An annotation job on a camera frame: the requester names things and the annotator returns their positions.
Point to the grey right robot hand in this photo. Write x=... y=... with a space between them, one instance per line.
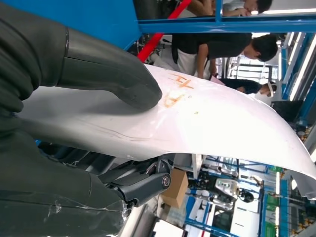
x=49 y=196

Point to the green plastic crate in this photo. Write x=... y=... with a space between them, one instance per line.
x=271 y=202
x=270 y=229

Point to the red barrier tape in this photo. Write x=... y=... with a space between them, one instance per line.
x=153 y=42

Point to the white humanoid robot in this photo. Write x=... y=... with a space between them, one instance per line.
x=225 y=188

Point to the person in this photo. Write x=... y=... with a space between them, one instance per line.
x=202 y=6
x=217 y=44
x=246 y=85

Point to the brown cardboard box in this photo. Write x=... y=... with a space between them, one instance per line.
x=173 y=188

